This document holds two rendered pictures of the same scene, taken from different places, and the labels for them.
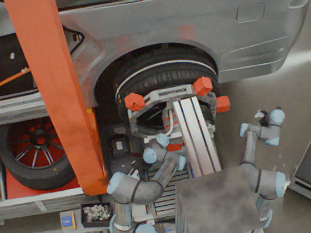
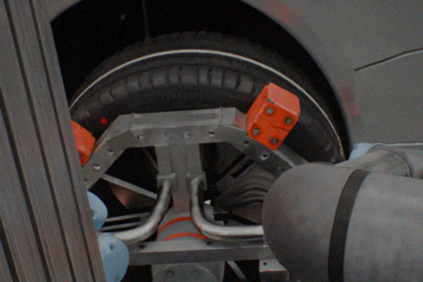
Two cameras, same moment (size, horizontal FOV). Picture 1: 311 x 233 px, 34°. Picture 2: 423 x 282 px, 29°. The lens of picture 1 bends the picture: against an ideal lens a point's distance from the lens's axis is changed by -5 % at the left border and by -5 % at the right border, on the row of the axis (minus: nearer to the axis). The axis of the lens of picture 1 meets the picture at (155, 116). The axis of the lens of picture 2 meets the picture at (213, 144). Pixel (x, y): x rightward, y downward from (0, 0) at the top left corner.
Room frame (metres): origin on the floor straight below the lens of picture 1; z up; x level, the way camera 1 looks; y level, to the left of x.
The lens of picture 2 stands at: (0.29, -0.48, 1.87)
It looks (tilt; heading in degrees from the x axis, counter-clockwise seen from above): 31 degrees down; 13
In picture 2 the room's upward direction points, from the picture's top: 7 degrees counter-clockwise
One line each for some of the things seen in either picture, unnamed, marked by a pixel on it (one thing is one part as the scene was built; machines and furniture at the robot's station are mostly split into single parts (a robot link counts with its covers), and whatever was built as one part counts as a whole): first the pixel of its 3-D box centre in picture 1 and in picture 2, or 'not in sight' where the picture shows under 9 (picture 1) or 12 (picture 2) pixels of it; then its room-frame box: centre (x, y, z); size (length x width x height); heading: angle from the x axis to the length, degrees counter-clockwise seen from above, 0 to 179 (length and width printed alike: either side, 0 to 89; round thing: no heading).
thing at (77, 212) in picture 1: (92, 219); not in sight; (1.08, 0.47, 0.44); 0.43 x 0.17 x 0.03; 97
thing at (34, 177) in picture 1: (43, 143); not in sight; (1.70, 0.83, 0.39); 0.66 x 0.66 x 0.24
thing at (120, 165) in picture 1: (121, 157); not in sight; (1.61, 0.26, 0.26); 0.42 x 0.18 x 0.35; 7
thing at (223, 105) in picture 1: (221, 104); not in sight; (1.64, -0.42, 0.85); 0.09 x 0.08 x 0.07; 97
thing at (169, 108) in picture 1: (160, 120); (122, 197); (1.46, -0.03, 1.03); 0.19 x 0.18 x 0.11; 7
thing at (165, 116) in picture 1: (175, 124); (189, 254); (1.53, -0.12, 0.85); 0.21 x 0.14 x 0.14; 7
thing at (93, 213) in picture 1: (96, 214); not in sight; (1.09, 0.43, 0.51); 0.20 x 0.14 x 0.13; 90
